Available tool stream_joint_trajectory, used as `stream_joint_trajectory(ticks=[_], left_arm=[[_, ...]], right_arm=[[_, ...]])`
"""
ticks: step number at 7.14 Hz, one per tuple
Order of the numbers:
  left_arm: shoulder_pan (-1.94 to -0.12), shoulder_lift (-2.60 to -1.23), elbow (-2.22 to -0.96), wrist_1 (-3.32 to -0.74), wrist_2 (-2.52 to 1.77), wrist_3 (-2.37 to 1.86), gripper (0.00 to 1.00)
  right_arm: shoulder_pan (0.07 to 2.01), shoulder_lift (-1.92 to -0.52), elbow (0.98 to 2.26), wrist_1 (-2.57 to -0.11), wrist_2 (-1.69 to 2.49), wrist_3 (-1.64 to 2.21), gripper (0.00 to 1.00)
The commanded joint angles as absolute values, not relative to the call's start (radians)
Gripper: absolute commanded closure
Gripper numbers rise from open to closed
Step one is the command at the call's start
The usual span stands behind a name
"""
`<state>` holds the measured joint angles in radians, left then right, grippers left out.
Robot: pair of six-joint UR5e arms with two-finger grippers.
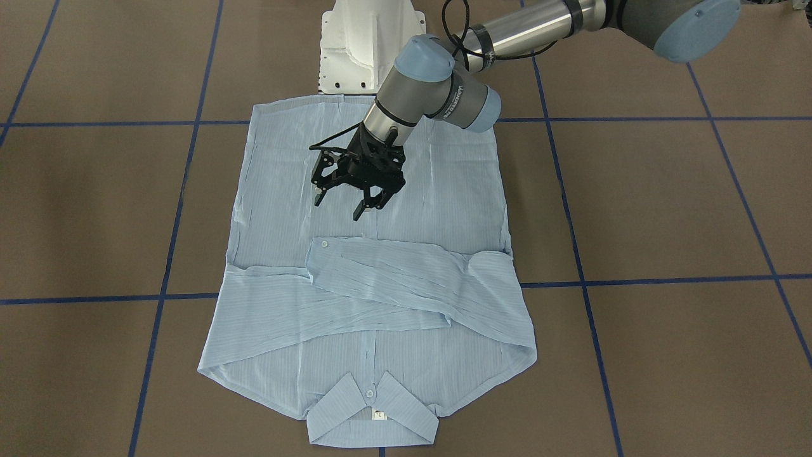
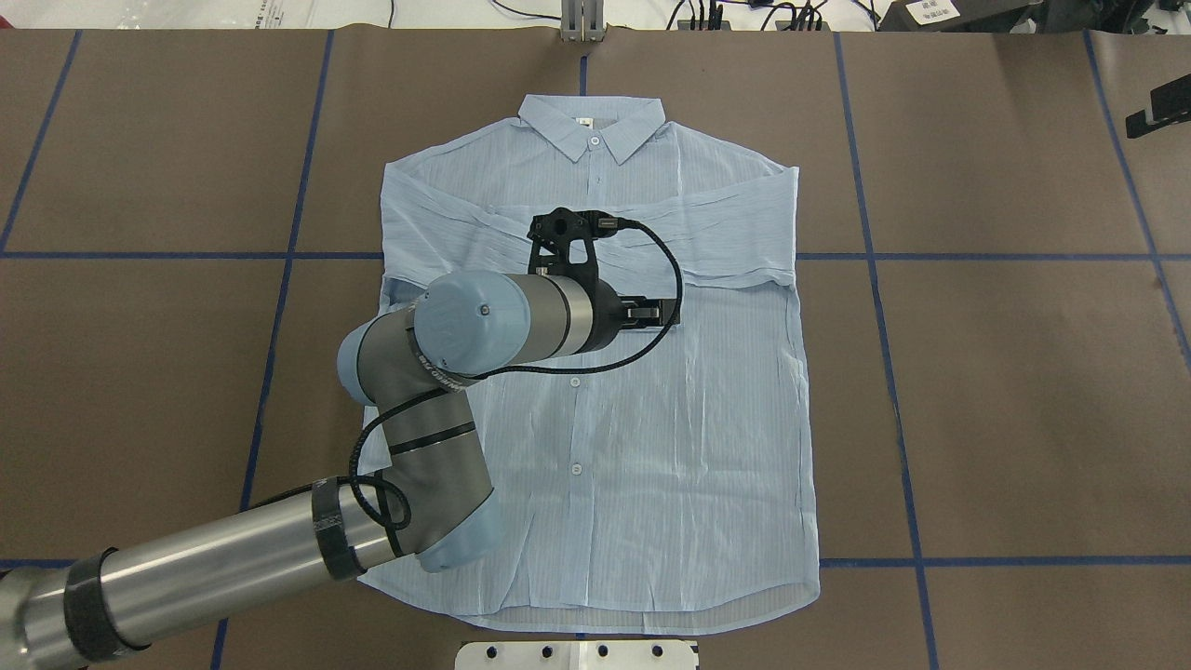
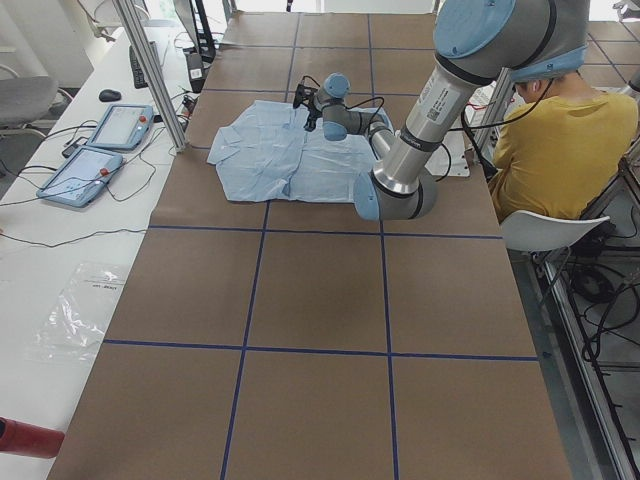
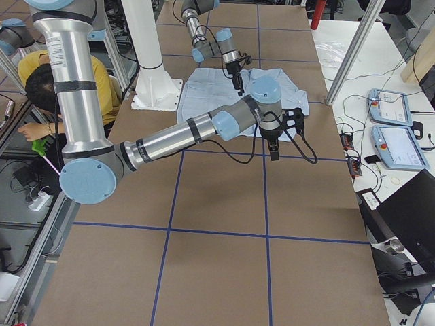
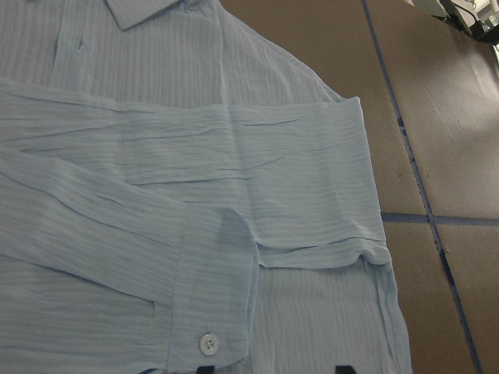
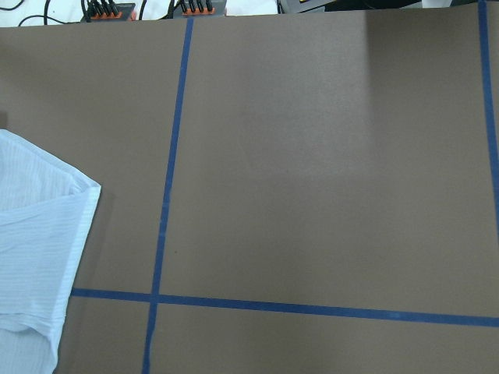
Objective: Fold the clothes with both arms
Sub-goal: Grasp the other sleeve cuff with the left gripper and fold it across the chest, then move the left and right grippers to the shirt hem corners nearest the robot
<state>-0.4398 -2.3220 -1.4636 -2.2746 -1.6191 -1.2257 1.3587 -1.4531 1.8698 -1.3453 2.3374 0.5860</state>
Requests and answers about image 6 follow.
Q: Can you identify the lower orange black usb hub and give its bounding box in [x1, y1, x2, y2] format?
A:
[167, 0, 227, 19]

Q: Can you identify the upper orange black usb hub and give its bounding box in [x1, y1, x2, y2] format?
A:
[80, 0, 136, 23]

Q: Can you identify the light blue button-up shirt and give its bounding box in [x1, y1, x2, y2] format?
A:
[1, 129, 101, 373]

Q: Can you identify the orange black usb hub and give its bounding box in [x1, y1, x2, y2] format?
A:
[167, 0, 227, 19]
[80, 0, 136, 23]

